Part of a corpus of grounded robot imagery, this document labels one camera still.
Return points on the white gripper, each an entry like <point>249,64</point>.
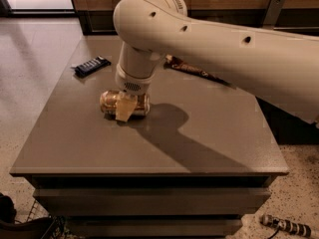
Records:
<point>132,84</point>

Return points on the orange soda can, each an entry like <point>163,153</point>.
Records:
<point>108,103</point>

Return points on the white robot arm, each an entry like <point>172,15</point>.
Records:
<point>280,68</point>

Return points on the dark blue snack bar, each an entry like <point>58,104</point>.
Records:
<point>91,66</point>

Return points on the brown chip bag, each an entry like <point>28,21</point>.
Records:
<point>172,62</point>

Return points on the grey drawer cabinet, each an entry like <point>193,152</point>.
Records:
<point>192,168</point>

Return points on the dark basket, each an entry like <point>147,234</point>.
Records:
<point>40,228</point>

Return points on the black white striped tool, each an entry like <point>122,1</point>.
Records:
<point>288,226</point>

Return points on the right metal bracket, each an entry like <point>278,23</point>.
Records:
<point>272,13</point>

